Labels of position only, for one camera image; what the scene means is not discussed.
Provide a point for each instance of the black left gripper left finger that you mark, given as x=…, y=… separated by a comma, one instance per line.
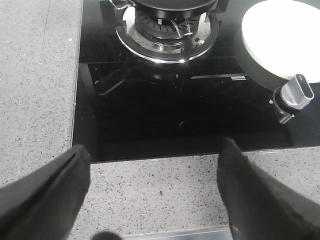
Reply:
x=44, y=204

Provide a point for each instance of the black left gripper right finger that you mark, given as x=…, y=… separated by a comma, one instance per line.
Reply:
x=259, y=207

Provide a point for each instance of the white plate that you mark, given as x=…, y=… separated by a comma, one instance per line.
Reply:
x=283, y=37

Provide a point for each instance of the black frying pan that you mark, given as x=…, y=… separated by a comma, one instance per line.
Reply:
x=173, y=9

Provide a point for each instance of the silver left stove knob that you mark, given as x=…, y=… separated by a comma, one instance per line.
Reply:
x=291, y=98

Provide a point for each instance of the black glass cooktop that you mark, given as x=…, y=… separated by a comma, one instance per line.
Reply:
x=130, y=108

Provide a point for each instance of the left black gas burner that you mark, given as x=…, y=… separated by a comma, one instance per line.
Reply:
x=166, y=41

